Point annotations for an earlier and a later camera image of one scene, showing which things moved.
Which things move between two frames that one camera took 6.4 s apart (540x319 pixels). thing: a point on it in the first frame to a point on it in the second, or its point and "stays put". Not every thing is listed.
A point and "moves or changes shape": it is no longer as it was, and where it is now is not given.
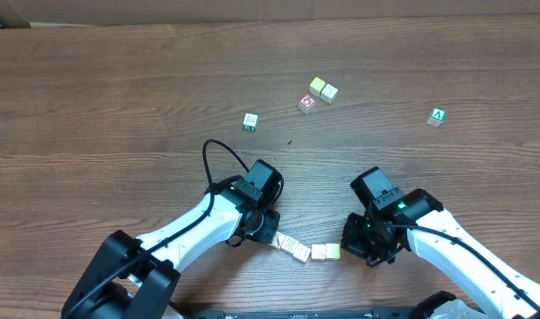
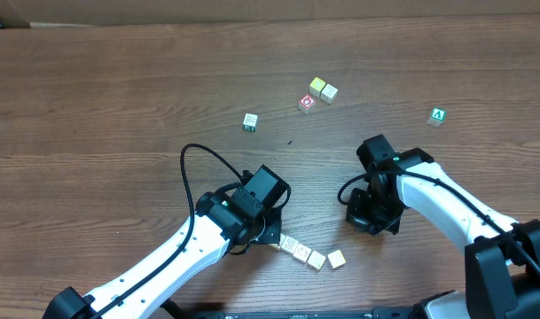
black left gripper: [267, 224] stays put
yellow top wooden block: [316, 86] stays put
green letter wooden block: [437, 116] stays put
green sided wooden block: [250, 122] stays put
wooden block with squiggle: [318, 252] moves or changes shape
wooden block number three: [332, 251] moves or changes shape
